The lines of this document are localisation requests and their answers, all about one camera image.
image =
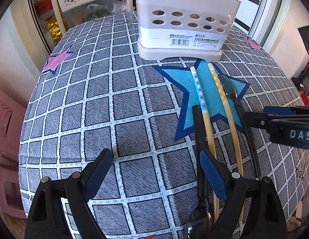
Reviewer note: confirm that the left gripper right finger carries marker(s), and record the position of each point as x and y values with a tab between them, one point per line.
217	174

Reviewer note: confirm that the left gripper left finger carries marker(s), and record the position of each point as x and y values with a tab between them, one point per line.
94	173

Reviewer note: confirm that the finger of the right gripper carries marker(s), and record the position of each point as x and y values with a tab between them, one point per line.
258	119
278	110

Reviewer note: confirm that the yellow patterned chopstick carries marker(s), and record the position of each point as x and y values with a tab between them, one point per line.
229	118

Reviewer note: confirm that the grey checked tablecloth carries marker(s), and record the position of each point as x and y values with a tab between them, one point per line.
103	95

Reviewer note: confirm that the pink plastic stool front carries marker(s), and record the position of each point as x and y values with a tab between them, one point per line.
10	198

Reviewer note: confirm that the pink plastic stool stack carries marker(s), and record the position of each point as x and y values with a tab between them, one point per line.
11	121

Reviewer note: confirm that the white utensil holder caddy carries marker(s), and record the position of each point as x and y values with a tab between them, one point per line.
184	28

